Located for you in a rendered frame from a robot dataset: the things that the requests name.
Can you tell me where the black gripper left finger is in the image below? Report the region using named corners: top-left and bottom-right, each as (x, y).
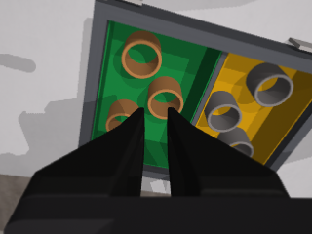
top-left (21, 107), bottom-right (145, 198)

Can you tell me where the bronze bushing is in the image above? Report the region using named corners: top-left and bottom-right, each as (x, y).
top-left (121, 30), bottom-right (162, 79)
top-left (105, 99), bottom-right (139, 132)
top-left (147, 76), bottom-right (183, 119)

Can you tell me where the yellow bin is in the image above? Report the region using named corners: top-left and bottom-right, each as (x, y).
top-left (195, 53), bottom-right (312, 165)

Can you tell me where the grey metal bushing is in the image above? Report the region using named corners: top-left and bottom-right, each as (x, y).
top-left (246, 62), bottom-right (293, 107)
top-left (204, 91), bottom-right (242, 133)
top-left (217, 127), bottom-right (254, 157)

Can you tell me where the dark grey divided bin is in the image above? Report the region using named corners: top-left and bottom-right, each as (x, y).
top-left (78, 0), bottom-right (312, 172)

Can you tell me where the green bin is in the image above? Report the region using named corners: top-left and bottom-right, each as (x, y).
top-left (91, 20), bottom-right (222, 169)

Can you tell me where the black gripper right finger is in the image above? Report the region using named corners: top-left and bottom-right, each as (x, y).
top-left (167, 107), bottom-right (291, 198)

